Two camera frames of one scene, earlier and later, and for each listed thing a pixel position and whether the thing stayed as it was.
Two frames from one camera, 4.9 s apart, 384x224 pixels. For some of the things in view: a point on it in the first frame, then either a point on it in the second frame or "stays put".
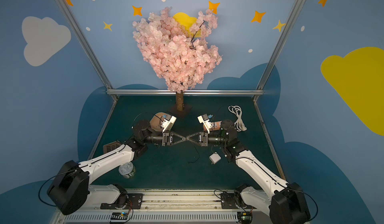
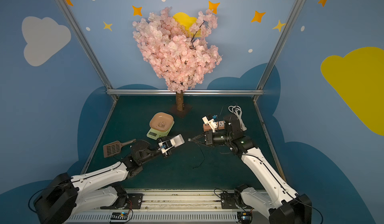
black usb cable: x=197 y=151 → x=204 y=159
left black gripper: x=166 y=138 → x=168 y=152
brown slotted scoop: x=108 y=147 stays put
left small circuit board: x=119 y=215 stays put
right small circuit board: x=245 y=217 stays put
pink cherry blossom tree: x=183 y=59 stays put
